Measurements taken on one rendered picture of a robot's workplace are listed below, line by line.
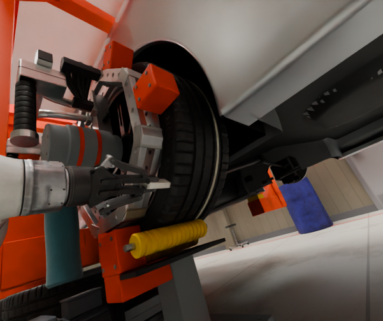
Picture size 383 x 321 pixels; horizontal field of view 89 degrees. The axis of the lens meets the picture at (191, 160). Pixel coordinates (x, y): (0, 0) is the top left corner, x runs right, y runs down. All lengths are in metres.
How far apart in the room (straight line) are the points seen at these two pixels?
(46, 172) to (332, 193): 4.72
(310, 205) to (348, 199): 0.89
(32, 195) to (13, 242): 0.68
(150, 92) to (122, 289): 0.48
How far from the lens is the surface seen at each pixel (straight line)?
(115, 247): 0.59
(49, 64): 0.62
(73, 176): 0.39
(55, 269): 0.70
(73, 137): 0.66
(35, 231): 1.07
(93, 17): 2.46
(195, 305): 0.73
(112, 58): 0.76
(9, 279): 1.03
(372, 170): 4.75
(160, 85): 0.49
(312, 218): 4.15
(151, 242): 0.54
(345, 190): 4.81
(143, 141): 0.49
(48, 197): 0.38
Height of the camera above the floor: 0.48
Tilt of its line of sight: 21 degrees up
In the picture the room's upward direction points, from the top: 18 degrees counter-clockwise
